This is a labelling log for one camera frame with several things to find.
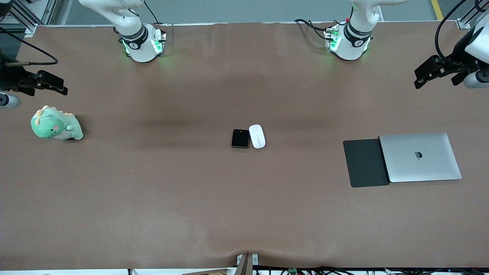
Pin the green dinosaur plush toy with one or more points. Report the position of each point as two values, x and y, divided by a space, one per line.
53 125

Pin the brown table cover mat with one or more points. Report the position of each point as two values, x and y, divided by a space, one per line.
191 198

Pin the black mouse pad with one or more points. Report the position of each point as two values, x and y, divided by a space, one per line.
365 163

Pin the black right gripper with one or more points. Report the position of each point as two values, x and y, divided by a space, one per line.
8 77

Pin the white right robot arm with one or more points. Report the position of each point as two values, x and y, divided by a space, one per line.
139 46

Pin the black flip phone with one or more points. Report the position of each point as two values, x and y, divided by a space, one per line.
240 138

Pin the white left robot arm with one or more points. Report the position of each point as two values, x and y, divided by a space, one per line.
355 42

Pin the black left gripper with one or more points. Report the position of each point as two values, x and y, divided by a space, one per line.
457 61

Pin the silver closed laptop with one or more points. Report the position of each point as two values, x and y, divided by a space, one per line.
419 157

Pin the aluminium frame profile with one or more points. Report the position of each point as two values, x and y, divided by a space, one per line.
26 15
468 17

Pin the white computer mouse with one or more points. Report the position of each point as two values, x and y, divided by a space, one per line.
257 136

